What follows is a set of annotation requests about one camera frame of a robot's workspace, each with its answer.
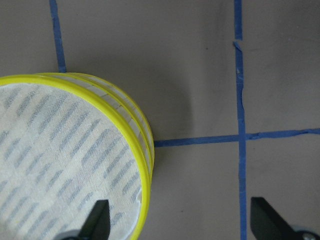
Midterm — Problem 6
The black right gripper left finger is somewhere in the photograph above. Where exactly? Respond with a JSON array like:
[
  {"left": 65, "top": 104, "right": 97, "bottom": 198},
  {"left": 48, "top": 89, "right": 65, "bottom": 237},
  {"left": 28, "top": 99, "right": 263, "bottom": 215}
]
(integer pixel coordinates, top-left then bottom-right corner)
[{"left": 77, "top": 199, "right": 111, "bottom": 240}]

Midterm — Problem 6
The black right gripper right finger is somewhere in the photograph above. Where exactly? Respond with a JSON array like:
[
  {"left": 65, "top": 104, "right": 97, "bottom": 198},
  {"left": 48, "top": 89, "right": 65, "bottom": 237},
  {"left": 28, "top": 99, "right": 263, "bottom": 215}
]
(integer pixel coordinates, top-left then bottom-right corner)
[{"left": 250, "top": 197, "right": 303, "bottom": 240}]

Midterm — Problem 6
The yellow bamboo steamer top layer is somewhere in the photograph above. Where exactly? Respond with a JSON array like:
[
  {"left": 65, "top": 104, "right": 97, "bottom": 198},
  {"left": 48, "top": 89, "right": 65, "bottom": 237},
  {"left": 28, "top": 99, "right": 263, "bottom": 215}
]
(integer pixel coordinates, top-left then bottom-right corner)
[{"left": 0, "top": 73, "right": 152, "bottom": 240}]

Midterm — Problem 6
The yellow bamboo steamer layer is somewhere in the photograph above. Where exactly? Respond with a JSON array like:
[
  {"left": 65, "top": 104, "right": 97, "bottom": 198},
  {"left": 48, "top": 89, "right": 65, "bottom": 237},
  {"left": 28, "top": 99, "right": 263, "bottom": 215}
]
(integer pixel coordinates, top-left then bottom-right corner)
[
  {"left": 39, "top": 72, "right": 155, "bottom": 176},
  {"left": 0, "top": 73, "right": 152, "bottom": 240}
]

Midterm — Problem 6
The yellow bamboo steamer bottom layer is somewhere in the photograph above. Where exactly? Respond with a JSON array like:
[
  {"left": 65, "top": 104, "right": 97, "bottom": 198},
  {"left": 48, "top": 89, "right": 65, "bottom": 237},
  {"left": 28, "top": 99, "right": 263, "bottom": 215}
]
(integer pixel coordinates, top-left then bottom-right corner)
[{"left": 39, "top": 72, "right": 155, "bottom": 176}]

